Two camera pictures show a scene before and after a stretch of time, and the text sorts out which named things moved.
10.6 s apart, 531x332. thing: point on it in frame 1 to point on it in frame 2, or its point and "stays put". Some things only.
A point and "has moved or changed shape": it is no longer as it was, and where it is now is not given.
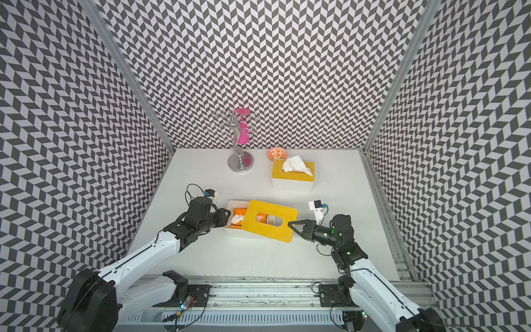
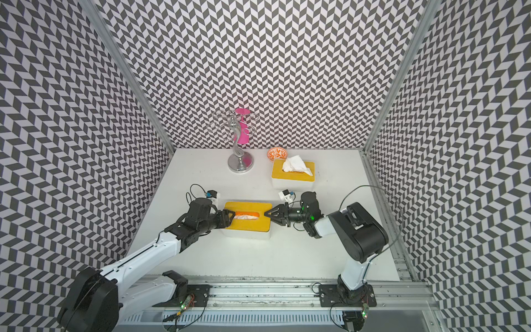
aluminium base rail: (265, 303) stays put
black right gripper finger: (305, 228) to (278, 218)
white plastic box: (294, 185) stays put
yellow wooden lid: (283, 232) has moved or changed shape
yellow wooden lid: (278, 173) stays put
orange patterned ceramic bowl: (276, 153) stays put
